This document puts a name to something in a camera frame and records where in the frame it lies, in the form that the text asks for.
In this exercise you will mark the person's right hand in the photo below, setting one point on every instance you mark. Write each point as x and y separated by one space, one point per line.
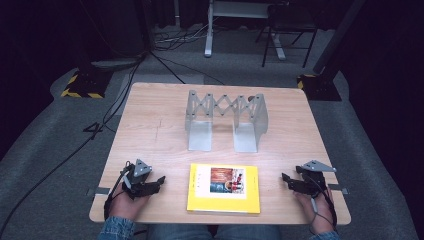
318 213

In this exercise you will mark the white desk frame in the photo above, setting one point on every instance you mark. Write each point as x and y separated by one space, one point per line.
208 40

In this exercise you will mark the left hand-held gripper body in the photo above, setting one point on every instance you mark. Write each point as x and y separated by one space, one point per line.
140 176

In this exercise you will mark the black stand base yellow stripes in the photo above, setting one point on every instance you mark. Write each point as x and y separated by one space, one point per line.
320 88
83 85

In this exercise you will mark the yellow book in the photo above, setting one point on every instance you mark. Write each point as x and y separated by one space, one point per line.
200 196

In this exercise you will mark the grey tape strip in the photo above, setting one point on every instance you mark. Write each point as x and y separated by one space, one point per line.
100 191
338 189

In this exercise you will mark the grey metal extendable book rack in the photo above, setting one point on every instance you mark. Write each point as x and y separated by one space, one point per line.
200 136

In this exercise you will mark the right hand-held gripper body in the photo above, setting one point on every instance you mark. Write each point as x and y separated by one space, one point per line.
313 181

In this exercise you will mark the person's left hand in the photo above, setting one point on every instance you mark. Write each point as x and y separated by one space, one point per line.
125 206

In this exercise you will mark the dark slanted stand pole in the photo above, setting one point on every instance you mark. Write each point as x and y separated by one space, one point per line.
336 36

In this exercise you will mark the black folding chair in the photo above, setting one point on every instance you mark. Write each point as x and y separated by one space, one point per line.
290 20

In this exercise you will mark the small brown object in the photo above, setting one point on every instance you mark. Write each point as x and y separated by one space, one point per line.
250 98

